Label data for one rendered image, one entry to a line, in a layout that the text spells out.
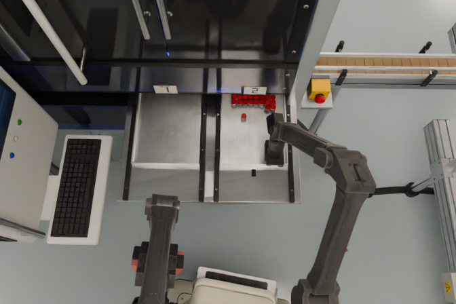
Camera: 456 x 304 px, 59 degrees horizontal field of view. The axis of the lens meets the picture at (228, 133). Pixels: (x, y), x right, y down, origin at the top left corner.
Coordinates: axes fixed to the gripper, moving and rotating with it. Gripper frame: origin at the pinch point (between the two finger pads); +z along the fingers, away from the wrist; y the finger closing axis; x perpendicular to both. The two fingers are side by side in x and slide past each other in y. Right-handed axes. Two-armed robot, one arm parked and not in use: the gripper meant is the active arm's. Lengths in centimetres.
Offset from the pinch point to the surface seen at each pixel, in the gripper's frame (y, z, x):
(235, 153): 4.7, 1.3, 14.2
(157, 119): 18.2, -0.4, 45.8
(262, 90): 22.8, -15.7, 4.6
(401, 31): 140, 69, -104
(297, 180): -5.9, 2.8, -9.9
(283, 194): -11.2, 3.7, -4.5
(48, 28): 9, -60, 66
